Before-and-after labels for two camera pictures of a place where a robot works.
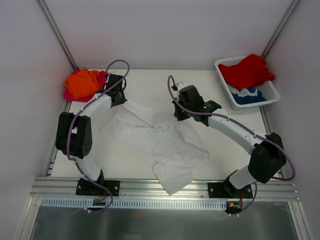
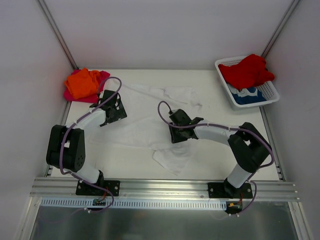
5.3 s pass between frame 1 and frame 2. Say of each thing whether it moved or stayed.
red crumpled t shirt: stayed
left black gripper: moved
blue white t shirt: stayed
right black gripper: moved
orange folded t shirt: stayed
